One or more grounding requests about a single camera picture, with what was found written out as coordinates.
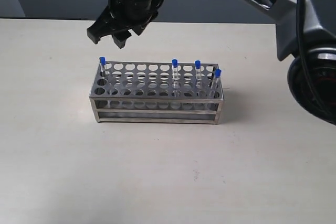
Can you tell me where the blue-capped tube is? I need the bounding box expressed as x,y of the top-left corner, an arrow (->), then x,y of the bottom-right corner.
209,69 -> 222,98
195,60 -> 203,89
172,59 -> 180,97
99,57 -> 110,82

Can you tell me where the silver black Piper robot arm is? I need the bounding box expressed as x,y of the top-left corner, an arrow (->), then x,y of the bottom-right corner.
87,0 -> 335,124

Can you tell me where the stainless steel test tube rack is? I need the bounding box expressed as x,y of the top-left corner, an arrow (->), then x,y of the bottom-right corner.
89,61 -> 224,124

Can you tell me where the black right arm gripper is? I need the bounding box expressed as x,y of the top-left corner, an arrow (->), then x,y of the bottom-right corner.
87,0 -> 164,49

